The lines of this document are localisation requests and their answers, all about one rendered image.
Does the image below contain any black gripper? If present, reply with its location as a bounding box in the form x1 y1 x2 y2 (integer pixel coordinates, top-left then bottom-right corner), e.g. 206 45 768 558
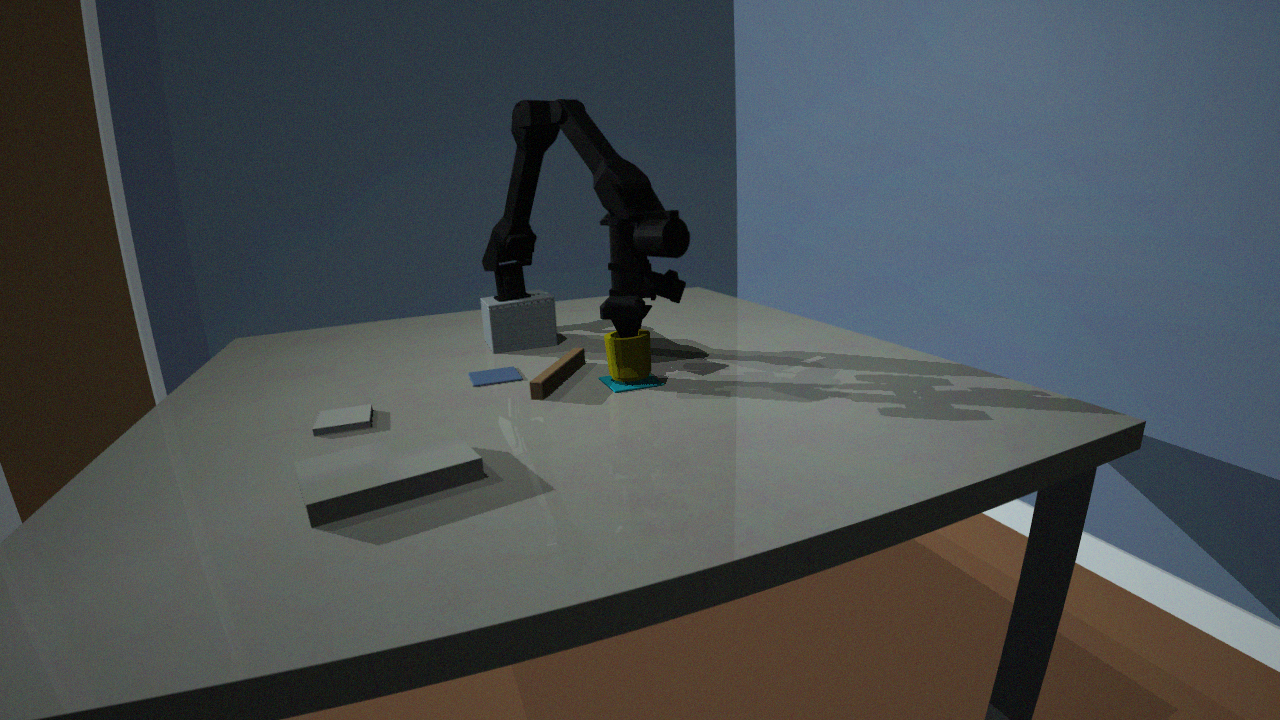
600 255 657 338

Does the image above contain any yellow cup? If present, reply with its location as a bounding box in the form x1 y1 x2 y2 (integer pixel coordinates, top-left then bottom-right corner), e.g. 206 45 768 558
604 329 652 382

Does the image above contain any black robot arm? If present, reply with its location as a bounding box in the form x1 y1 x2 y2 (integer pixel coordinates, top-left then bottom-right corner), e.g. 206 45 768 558
483 99 690 304

